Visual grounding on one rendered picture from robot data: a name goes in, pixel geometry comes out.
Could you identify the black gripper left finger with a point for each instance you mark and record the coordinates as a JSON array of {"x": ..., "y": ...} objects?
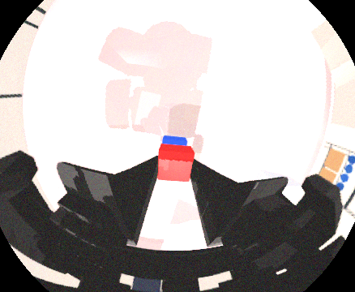
[{"x": 126, "y": 193}]

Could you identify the blue toy brick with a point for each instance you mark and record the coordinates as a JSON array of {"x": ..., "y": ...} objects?
[{"x": 174, "y": 140}]

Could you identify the red block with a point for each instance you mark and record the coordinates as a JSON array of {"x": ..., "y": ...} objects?
[{"x": 174, "y": 162}]

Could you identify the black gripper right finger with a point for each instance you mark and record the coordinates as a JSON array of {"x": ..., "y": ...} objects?
[{"x": 220, "y": 200}]

